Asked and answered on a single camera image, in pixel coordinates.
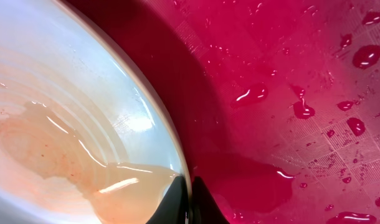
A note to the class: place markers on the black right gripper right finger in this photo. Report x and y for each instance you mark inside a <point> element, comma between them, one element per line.
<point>204,207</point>

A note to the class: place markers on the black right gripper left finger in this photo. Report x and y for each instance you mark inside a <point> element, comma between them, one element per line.
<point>174,205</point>

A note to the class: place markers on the white plate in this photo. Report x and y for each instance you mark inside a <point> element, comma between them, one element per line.
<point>84,138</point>

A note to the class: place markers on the red serving tray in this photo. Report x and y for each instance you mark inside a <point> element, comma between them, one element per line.
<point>277,103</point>

